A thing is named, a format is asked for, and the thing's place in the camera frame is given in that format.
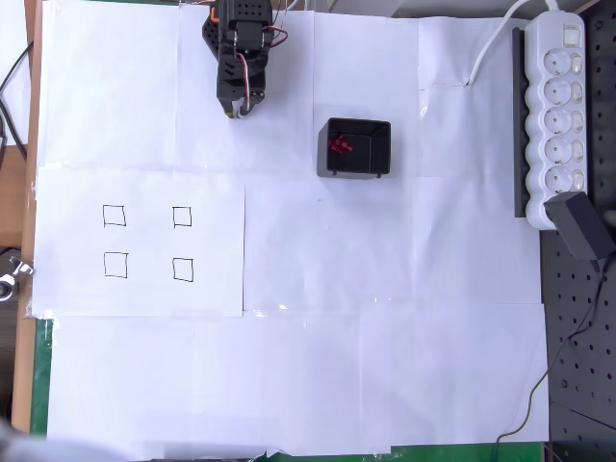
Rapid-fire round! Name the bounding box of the paper sheet with drawn squares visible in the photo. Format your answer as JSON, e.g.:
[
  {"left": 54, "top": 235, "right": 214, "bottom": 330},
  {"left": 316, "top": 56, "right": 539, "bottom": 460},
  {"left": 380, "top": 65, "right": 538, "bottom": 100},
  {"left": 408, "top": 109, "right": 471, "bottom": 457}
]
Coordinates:
[{"left": 36, "top": 166, "right": 246, "bottom": 319}]

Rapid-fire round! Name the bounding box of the black strip holder rail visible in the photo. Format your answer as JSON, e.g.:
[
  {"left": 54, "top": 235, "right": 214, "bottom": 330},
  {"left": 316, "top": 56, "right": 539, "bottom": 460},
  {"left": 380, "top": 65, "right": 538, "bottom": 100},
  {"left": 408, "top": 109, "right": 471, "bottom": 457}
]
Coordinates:
[{"left": 510, "top": 27, "right": 529, "bottom": 218}]

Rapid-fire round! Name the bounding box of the thin black adapter cable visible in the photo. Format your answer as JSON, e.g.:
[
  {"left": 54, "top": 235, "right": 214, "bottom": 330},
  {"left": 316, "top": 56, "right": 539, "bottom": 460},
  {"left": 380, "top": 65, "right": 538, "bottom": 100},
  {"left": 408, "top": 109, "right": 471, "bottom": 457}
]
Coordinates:
[{"left": 494, "top": 259, "right": 610, "bottom": 462}]

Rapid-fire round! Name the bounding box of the black power adapter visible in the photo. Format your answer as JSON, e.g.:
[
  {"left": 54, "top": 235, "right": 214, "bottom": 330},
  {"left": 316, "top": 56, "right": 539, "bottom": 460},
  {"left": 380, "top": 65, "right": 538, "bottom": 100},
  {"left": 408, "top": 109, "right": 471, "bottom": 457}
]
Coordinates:
[{"left": 543, "top": 191, "right": 616, "bottom": 261}]

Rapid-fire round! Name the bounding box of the red white servo wire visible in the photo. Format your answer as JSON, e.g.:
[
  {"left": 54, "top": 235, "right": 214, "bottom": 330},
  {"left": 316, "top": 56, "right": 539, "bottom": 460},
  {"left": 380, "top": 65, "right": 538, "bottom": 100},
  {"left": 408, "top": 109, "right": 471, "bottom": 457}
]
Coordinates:
[{"left": 237, "top": 52, "right": 253, "bottom": 113}]

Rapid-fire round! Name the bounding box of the white power cable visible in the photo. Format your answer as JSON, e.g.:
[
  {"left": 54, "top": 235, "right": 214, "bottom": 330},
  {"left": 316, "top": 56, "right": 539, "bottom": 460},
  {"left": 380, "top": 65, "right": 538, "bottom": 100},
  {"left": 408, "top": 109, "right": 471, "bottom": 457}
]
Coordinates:
[{"left": 467, "top": 0, "right": 530, "bottom": 88}]

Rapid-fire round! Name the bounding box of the black pegboard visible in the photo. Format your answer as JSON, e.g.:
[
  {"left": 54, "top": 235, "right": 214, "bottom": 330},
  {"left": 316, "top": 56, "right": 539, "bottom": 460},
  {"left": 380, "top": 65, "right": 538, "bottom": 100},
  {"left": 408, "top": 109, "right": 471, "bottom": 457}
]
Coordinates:
[{"left": 538, "top": 0, "right": 616, "bottom": 462}]

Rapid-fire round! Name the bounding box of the black box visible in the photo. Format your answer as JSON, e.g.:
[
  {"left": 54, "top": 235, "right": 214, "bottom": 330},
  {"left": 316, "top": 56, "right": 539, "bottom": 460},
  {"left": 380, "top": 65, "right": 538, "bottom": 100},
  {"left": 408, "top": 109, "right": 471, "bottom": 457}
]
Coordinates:
[{"left": 316, "top": 117, "right": 394, "bottom": 182}]

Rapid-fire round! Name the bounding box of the green cutting mat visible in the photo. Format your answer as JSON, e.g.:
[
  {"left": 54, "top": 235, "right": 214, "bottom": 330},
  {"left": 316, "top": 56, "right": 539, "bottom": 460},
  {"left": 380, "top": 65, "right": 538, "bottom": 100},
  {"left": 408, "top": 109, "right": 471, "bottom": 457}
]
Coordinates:
[{"left": 29, "top": 317, "right": 551, "bottom": 462}]

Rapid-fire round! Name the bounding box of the silver metal clamp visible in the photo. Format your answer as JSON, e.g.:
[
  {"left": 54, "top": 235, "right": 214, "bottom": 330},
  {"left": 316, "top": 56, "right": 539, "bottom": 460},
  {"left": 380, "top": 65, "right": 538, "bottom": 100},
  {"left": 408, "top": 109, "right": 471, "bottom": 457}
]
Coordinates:
[{"left": 0, "top": 255, "right": 36, "bottom": 302}]

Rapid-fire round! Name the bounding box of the grey blurred rounded object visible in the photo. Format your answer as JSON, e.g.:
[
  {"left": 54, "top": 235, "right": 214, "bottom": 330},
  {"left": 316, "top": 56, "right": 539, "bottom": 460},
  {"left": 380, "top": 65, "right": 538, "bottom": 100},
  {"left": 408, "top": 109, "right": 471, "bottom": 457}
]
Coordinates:
[{"left": 0, "top": 417, "right": 139, "bottom": 462}]

